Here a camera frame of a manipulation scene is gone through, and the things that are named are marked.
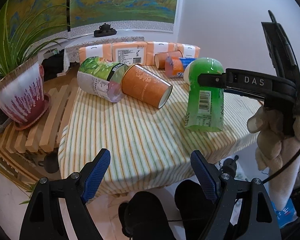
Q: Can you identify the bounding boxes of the green plastic cup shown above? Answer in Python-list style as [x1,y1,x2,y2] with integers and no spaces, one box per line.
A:
[185,57,224,132]

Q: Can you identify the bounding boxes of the orange tissue pack nearest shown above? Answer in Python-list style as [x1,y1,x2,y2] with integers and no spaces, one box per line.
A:
[78,44,113,64]

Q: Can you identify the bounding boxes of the landscape painting scroll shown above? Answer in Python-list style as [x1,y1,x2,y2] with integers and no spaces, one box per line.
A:
[0,0,180,46]

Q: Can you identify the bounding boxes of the wooden slatted table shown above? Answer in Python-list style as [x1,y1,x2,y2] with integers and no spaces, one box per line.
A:
[0,66,78,191]

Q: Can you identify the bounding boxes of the gloved right hand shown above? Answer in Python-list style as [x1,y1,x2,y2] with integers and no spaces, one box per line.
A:
[247,107,300,211]

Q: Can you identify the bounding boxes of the orange tissue pack barcode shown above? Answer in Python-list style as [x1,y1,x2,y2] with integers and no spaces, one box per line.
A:
[111,41,147,66]

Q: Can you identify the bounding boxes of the red white flower pot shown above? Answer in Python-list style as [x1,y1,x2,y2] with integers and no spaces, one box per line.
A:
[0,56,51,131]

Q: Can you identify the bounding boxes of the orange tissue pack far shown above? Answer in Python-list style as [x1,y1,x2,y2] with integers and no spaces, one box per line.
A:
[176,43,200,59]

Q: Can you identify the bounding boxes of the white plastic cup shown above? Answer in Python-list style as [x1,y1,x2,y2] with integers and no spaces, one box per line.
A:
[183,62,193,85]

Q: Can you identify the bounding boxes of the orange tissue pack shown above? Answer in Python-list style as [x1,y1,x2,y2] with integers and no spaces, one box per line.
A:
[146,41,175,66]
[78,44,113,64]
[176,43,200,59]

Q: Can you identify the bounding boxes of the black teapot set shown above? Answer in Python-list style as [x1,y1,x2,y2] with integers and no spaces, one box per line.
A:
[94,23,117,37]

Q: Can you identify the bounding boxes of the orange and blue cup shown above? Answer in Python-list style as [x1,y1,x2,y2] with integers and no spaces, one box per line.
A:
[165,56,196,78]

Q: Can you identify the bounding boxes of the green watermelon label cup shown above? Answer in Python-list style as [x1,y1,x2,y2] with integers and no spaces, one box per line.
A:
[77,56,129,103]

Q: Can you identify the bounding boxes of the small orange paper cup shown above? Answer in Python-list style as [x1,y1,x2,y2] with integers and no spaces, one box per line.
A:
[154,49,184,70]

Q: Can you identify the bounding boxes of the blue packaged items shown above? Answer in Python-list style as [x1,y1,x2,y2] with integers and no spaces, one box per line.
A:
[271,198,298,229]

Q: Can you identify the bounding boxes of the green spider plant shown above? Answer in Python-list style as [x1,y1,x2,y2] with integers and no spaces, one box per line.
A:
[0,1,68,81]

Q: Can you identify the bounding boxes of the striped tablecloth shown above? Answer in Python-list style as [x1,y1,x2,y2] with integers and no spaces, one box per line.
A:
[58,79,260,195]

